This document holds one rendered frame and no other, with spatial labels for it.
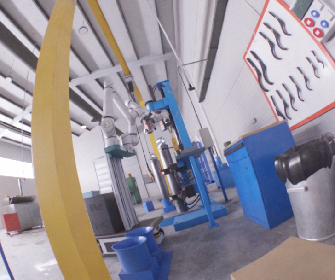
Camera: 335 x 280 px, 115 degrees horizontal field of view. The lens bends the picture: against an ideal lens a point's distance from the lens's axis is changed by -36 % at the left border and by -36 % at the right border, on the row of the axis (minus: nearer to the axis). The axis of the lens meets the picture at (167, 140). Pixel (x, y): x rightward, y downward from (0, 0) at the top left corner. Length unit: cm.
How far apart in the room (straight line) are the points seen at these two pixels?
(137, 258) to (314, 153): 137
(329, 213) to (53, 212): 148
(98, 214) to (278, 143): 216
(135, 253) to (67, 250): 67
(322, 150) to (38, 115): 153
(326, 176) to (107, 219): 215
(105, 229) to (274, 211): 188
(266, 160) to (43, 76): 180
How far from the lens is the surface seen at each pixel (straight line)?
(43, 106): 91
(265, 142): 166
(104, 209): 214
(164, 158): 314
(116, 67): 921
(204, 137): 341
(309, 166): 110
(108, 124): 191
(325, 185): 117
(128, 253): 134
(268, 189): 164
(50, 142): 79
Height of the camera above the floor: 76
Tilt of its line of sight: 14 degrees up
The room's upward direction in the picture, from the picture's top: 18 degrees counter-clockwise
